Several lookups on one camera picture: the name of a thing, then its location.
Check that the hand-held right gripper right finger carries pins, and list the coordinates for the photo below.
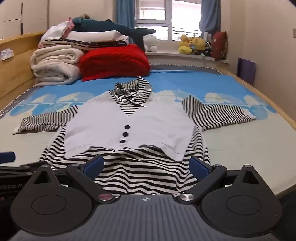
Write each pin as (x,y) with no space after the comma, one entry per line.
(200,168)

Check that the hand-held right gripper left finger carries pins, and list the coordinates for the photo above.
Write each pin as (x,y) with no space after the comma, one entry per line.
(97,165)

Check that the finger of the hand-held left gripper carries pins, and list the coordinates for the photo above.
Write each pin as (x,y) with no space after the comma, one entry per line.
(7,157)

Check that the striped shirt with white vest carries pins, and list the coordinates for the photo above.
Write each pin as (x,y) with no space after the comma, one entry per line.
(138,120)

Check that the blue and white bed sheet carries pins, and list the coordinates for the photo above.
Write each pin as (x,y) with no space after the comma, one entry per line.
(189,81)

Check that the tissue box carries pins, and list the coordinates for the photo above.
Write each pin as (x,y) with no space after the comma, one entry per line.
(7,54)

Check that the red folded blanket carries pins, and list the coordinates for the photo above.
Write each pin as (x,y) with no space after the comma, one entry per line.
(115,62)

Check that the cream folded blanket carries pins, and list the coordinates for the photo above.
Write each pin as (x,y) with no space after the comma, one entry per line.
(55,64)

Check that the black and white plush toy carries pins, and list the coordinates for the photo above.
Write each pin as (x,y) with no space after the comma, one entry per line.
(207,48)

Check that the dark patterned folded quilt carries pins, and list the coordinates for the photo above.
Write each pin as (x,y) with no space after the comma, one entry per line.
(92,44)

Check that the yellow duck plush toy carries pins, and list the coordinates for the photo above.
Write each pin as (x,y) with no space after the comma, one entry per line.
(185,48)

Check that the red cushion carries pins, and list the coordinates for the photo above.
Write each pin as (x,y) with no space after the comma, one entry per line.
(219,45)

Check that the yellow round plush toy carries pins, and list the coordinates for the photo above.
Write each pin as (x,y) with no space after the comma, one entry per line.
(198,42)

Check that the white folded blanket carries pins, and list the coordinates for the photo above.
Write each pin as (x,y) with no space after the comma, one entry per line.
(92,36)

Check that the teal shark plush toy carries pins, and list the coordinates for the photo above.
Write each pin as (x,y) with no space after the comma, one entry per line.
(104,25)

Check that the pink and white cloth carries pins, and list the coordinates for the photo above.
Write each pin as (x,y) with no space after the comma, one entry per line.
(62,29)

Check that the white wardrobe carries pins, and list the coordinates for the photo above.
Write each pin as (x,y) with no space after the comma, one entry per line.
(23,16)

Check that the blue curtain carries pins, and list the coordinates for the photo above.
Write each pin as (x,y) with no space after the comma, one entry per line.
(124,14)
(211,16)

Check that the window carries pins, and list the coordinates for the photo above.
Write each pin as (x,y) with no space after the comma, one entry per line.
(166,18)

